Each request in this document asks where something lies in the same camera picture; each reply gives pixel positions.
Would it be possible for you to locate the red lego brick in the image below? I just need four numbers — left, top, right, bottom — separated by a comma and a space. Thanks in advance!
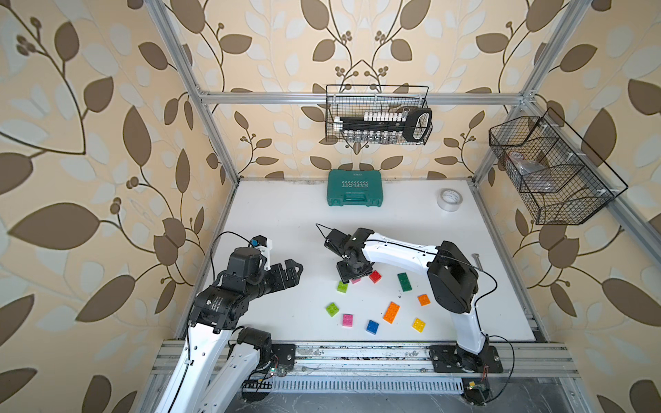
368, 270, 382, 284

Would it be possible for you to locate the lime green lego brick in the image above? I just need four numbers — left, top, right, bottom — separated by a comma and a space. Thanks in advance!
337, 282, 349, 294
325, 303, 339, 318

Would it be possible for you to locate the dark green long lego brick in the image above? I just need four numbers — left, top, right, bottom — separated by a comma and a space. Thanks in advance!
398, 273, 412, 292

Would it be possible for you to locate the small orange lego brick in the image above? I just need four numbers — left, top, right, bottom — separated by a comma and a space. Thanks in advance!
418, 294, 430, 306

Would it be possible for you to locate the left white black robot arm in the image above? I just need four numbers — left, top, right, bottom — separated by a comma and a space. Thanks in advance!
155, 247, 304, 412

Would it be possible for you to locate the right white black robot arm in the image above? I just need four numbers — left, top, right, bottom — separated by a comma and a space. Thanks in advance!
324, 228, 488, 356

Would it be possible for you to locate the long orange lego brick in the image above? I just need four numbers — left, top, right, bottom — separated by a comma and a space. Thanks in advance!
382, 302, 400, 325

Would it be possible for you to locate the blue lego brick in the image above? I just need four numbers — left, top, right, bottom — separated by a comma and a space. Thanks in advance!
366, 320, 380, 335

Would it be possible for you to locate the yellow lego brick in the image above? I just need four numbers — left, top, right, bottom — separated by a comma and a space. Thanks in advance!
411, 318, 425, 333

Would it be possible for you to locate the green plastic tool case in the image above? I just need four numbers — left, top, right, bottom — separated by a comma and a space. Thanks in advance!
326, 170, 384, 208

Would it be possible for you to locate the clear tape roll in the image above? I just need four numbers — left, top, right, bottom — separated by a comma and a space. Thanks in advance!
437, 189, 463, 213

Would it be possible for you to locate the silver bolt on table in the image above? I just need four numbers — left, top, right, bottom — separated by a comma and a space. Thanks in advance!
472, 253, 483, 270

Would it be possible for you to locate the black white tool in basket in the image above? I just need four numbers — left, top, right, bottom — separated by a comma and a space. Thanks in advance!
330, 108, 433, 145

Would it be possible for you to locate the plastic bag in basket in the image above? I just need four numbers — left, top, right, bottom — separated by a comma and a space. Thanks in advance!
510, 151, 556, 194

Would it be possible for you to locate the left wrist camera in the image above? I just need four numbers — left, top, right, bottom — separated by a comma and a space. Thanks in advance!
251, 235, 273, 271

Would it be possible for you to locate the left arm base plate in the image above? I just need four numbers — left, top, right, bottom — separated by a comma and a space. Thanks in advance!
249, 343, 297, 374

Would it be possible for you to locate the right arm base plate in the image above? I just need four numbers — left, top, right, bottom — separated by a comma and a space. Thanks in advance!
428, 344, 504, 373

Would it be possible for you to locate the black wire basket back wall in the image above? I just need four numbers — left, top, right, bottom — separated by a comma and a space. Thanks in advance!
325, 84, 433, 146

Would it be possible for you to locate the black wire basket wall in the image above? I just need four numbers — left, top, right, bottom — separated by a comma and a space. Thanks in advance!
489, 108, 628, 225
325, 84, 433, 146

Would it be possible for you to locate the black wire basket right wall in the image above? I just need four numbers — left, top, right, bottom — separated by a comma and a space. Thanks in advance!
489, 108, 628, 225

